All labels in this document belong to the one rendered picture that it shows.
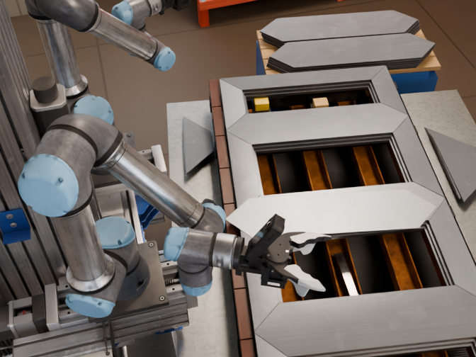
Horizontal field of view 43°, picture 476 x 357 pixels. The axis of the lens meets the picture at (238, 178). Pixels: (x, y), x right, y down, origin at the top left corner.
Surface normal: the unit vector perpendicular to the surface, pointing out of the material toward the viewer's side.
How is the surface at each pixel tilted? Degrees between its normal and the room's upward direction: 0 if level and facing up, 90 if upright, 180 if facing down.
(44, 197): 82
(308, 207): 0
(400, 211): 0
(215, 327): 0
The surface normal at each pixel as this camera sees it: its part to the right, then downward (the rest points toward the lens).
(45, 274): 0.26, 0.71
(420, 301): -0.01, -0.68
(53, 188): -0.19, 0.63
